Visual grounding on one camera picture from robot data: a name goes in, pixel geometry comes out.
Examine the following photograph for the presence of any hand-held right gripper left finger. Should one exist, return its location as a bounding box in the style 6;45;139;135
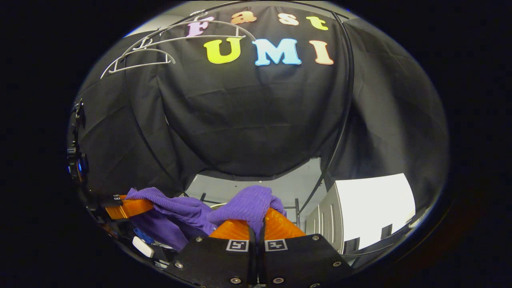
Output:
165;218;256;288

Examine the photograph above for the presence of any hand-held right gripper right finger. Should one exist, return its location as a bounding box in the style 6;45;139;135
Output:
258;207;353;288

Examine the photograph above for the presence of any purple knit jacket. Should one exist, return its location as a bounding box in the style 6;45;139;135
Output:
124;185;288;252

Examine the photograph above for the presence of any white hanger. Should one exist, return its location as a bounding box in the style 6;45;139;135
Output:
120;19;256;60
100;48;176;79

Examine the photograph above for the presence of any black clothes rack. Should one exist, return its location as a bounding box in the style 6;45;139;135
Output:
122;0;356;226

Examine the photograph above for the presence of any white box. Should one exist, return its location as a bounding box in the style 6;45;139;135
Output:
306;173;416;256

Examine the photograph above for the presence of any black backdrop cloth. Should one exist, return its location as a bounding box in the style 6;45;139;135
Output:
74;2;450;240

